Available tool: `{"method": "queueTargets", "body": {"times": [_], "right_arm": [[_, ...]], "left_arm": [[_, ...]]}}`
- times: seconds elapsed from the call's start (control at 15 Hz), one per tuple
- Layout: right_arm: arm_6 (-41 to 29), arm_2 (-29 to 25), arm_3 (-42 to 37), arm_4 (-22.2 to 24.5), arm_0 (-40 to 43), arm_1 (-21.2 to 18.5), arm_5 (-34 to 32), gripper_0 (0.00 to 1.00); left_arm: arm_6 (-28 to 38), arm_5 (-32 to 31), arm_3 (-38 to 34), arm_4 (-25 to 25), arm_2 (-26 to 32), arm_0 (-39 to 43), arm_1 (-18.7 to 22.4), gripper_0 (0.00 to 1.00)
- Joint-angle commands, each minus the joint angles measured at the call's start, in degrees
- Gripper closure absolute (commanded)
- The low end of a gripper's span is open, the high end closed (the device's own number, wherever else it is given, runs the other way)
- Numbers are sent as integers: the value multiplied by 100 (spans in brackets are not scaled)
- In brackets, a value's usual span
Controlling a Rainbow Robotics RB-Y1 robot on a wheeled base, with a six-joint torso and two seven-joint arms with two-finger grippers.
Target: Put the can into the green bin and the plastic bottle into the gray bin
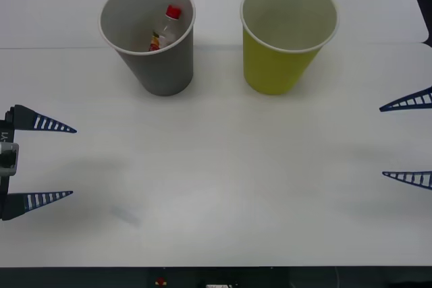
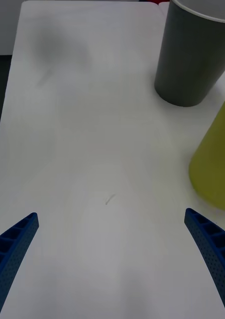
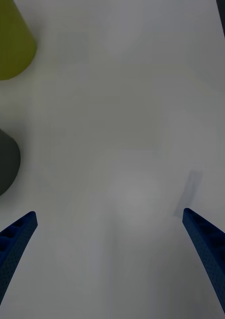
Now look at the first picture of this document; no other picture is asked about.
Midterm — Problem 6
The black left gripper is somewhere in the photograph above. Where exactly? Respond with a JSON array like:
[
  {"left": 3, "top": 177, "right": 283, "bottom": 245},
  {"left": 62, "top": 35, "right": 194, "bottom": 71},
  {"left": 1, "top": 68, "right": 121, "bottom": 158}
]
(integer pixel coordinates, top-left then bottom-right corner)
[{"left": 0, "top": 104, "right": 78, "bottom": 222}]

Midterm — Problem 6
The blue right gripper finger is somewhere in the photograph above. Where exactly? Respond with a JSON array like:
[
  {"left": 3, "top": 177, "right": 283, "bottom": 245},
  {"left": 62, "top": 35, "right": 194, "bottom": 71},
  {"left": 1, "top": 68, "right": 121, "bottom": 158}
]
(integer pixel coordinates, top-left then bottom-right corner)
[
  {"left": 379, "top": 86, "right": 432, "bottom": 113},
  {"left": 381, "top": 171, "right": 432, "bottom": 191}
]

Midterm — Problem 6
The clear plastic bottle red cap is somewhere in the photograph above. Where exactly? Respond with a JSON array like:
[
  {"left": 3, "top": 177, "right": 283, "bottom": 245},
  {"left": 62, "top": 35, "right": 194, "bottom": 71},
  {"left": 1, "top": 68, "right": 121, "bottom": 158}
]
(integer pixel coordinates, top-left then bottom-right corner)
[{"left": 149, "top": 4, "right": 183, "bottom": 53}]

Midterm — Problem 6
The yellow-green plastic waste bin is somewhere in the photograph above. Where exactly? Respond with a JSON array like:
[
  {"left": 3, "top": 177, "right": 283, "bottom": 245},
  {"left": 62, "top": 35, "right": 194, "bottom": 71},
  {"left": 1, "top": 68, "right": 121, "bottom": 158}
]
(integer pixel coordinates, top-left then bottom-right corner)
[{"left": 240, "top": 0, "right": 340, "bottom": 96}]

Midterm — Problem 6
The grey plastic waste bin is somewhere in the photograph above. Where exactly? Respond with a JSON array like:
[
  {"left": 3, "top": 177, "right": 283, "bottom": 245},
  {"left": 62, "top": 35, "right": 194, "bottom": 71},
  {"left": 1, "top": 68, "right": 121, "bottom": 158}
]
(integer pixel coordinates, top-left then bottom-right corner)
[{"left": 98, "top": 0, "right": 196, "bottom": 97}]

